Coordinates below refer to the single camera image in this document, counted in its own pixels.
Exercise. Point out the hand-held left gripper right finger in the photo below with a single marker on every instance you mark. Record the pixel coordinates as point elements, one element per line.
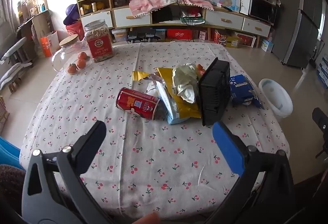
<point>228,149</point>

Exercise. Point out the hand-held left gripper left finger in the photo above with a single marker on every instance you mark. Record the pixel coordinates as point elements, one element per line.
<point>89,142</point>

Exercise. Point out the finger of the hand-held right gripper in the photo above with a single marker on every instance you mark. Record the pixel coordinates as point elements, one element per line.
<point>319,119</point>

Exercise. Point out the white trash bin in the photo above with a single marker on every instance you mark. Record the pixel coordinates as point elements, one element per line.
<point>278,101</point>

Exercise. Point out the black plastic tray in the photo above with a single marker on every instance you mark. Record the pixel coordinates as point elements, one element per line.
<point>214,93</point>

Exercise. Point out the red drink can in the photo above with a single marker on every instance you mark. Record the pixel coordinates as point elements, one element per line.
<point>135,103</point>

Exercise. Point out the person's left hand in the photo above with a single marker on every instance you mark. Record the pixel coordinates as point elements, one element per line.
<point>150,218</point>

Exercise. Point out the cherry print tablecloth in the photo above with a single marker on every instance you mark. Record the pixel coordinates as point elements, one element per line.
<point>102,101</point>

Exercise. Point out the stack of blue white boxes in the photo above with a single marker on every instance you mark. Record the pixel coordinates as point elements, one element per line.
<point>322,70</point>

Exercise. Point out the yellow snack packet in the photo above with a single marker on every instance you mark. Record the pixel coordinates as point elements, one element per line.
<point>185,111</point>

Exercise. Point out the blue cookie packet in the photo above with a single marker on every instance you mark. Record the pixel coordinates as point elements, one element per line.
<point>242,91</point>

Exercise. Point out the blue white snack bag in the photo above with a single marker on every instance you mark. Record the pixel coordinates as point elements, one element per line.
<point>169,111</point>

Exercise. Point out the tangerine with leaf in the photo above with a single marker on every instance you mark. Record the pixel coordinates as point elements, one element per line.
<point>72,68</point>

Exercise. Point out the orange fruits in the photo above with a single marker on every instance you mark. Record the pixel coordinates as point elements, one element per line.
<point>88,64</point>

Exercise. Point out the blue cloth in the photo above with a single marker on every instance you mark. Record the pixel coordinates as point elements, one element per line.
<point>7,148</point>

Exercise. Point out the small yellow foil wrapper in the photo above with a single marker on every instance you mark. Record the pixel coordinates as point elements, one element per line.
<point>139,75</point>

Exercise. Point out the crumpled pale wrapper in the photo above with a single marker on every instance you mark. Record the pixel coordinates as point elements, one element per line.
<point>184,78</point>

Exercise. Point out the blue white box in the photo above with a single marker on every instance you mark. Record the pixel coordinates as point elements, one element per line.
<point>267,45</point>

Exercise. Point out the brown fuzzy cloth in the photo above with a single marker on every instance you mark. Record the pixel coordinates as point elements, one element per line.
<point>10,188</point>

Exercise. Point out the clear jar red label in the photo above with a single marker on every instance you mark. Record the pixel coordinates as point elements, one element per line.
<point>98,44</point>

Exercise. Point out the grey refrigerator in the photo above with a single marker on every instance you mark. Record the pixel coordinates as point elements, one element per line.
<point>294,21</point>

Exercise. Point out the glass teapot wooden lid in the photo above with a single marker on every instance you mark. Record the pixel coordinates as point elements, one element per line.
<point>68,43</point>

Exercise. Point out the orange white bag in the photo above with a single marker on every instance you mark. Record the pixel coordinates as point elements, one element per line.
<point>48,44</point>

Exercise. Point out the red gift box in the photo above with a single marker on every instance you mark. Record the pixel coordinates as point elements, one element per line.
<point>247,39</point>

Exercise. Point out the yellow cardboard box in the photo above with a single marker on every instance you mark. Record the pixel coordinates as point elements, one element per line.
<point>232,42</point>

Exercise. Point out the clear plastic storage box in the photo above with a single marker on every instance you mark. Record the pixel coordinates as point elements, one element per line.
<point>120,35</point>

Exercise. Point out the red snack box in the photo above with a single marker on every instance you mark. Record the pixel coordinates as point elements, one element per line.
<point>219,37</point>

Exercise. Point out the grey padded chair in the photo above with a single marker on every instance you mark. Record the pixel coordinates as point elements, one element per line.
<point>15,47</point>

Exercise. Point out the black microwave oven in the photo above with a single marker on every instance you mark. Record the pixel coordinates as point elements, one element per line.
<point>264,11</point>

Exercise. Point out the wooden shelf unit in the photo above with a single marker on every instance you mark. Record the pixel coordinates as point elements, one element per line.
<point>96,19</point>

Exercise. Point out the red flat carton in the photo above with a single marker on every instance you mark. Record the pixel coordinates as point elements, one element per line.
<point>179,34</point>

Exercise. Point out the brown cardboard box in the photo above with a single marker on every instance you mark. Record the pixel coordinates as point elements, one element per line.
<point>42,21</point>

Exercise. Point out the purple hat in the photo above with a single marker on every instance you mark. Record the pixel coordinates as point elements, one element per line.
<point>71,12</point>

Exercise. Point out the wooden white drawer cabinet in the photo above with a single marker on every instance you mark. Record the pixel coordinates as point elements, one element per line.
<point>223,19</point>

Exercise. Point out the white paper bag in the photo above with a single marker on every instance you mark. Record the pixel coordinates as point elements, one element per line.
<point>245,4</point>

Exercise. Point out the pink printed cloth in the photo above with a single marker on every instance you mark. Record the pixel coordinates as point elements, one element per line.
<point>146,2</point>

